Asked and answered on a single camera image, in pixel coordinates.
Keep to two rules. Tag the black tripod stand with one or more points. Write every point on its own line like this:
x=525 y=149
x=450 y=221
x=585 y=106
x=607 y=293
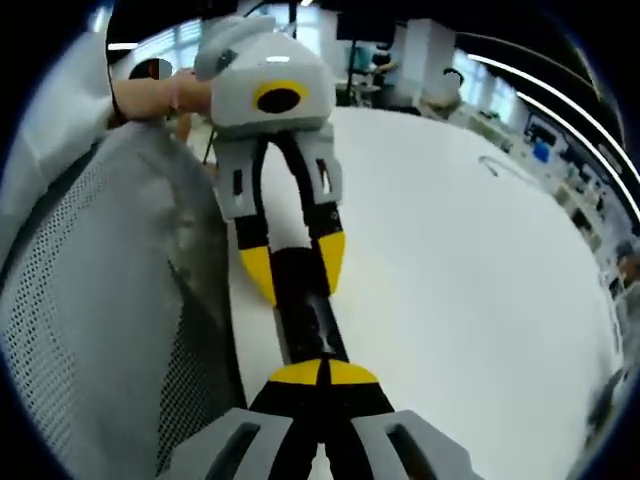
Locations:
x=354 y=70

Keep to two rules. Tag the person's left hand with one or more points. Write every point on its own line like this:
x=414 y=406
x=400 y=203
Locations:
x=195 y=95

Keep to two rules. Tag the curved ceiling light strip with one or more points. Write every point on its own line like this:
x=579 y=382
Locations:
x=550 y=90
x=575 y=130

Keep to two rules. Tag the black remote control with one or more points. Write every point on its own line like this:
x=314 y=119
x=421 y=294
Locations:
x=310 y=310

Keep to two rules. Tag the white sleeve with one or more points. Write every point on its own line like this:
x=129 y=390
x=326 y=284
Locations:
x=55 y=125

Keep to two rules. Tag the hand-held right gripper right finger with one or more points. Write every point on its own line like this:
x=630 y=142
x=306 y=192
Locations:
x=400 y=445

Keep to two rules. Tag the blue box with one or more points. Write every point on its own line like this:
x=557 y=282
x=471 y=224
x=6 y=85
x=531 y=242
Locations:
x=541 y=151

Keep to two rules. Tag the grey mesh office chair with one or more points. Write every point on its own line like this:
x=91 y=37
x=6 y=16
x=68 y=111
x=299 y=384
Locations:
x=100 y=300

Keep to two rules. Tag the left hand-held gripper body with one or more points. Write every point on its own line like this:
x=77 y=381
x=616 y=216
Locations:
x=270 y=65

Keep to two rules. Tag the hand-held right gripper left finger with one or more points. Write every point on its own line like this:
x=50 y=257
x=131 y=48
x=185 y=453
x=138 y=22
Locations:
x=240 y=440

